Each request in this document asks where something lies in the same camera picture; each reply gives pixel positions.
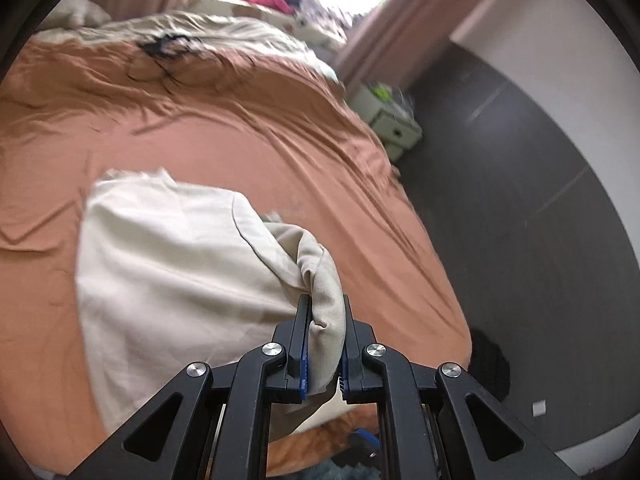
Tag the white storage box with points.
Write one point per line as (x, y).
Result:
(390, 120)

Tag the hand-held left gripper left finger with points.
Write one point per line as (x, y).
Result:
(301, 360)

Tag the orange blanket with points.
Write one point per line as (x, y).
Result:
(250, 150)

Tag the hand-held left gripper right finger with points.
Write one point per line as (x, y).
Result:
(350, 360)

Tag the teal fluffy rug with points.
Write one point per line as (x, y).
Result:
(330, 471)

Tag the cream sweatshirt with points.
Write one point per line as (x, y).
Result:
(175, 260)

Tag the beige duvet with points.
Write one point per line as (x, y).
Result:
(225, 27)

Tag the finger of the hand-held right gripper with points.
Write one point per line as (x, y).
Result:
(364, 439)

